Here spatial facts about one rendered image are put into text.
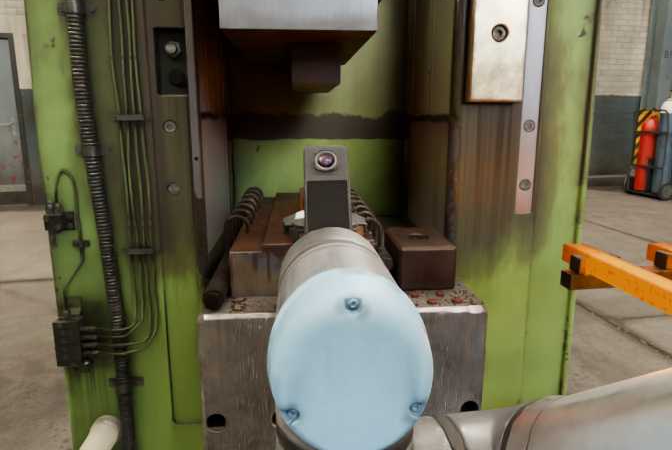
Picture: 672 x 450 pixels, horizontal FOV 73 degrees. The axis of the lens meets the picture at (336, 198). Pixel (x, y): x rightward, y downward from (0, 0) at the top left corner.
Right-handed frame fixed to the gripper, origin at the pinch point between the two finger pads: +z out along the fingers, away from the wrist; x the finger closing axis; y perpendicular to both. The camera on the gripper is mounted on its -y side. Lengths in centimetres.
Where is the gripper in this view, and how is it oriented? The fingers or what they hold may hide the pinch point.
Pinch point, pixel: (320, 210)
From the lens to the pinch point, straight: 59.9
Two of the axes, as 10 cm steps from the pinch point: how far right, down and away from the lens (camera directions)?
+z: -0.8, -1.5, 9.8
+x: 10.0, -0.2, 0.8
